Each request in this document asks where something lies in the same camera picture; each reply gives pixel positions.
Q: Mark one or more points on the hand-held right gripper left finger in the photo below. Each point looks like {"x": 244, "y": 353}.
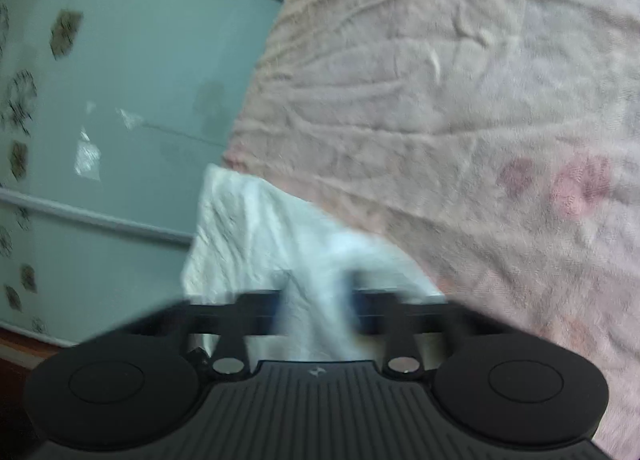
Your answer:
{"x": 280, "y": 312}

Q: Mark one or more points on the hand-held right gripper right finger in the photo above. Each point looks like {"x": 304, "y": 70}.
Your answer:
{"x": 356, "y": 312}

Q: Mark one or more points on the white towel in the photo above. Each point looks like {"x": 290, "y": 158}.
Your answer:
{"x": 250, "y": 240}

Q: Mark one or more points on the pink bed sheet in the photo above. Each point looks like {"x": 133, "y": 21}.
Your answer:
{"x": 450, "y": 89}

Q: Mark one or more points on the teal sliding door wardrobe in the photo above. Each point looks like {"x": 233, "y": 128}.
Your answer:
{"x": 150, "y": 64}

